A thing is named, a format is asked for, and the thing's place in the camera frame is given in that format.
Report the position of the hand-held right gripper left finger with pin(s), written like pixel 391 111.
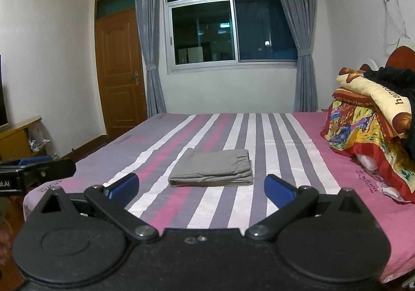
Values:
pixel 124 185

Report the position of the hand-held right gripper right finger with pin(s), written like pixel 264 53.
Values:
pixel 278 189

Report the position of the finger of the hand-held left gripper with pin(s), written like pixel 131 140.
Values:
pixel 34 160
pixel 52 171

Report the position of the grey pants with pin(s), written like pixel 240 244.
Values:
pixel 210 166

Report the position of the white plastic bag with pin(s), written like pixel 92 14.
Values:
pixel 39 144

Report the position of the wooden tv cabinet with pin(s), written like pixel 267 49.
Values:
pixel 16 142

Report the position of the bed with striped sheet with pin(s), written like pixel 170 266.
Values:
pixel 275 145

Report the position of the black television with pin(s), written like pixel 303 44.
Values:
pixel 2 93

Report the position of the white pillow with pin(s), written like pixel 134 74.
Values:
pixel 368 161

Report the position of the colourful floral blanket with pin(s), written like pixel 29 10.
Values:
pixel 353 129

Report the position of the brown wooden door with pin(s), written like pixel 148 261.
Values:
pixel 121 77

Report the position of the grey curtain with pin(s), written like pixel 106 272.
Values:
pixel 149 35
pixel 298 18

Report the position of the black cloth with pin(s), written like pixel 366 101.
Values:
pixel 394 82

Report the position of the aluminium sliding window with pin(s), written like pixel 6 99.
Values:
pixel 231 18

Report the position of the red-brown wooden headboard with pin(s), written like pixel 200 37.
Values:
pixel 402 56

